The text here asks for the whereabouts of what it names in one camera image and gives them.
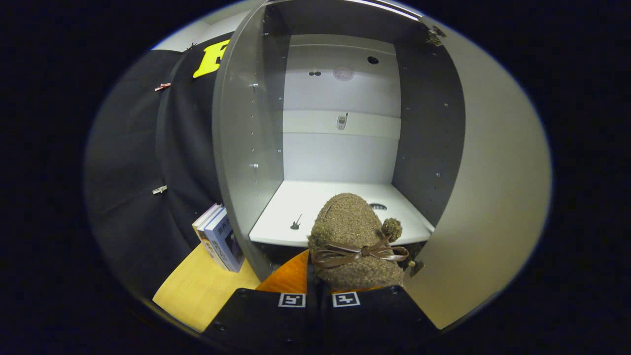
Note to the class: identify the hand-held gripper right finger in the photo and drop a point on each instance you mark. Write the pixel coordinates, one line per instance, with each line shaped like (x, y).
(374, 320)

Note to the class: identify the red clip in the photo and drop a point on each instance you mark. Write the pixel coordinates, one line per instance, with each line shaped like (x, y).
(162, 87)

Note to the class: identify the brown fuzzy shoe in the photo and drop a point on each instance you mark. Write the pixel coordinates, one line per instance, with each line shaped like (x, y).
(352, 222)

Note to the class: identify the blue cover book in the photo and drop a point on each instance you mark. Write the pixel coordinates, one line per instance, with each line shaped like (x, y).
(227, 241)

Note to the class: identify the grey shoe cabinet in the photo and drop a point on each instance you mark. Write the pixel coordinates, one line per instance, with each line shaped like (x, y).
(340, 153)

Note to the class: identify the silver clip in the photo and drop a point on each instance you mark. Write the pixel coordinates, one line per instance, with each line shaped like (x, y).
(159, 189)

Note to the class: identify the black clip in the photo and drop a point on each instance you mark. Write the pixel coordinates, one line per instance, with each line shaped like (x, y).
(190, 47)

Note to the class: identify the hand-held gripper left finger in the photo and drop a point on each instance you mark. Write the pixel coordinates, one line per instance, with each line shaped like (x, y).
(261, 320)

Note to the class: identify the black backdrop cloth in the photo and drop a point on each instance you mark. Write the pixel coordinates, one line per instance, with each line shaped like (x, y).
(128, 148)

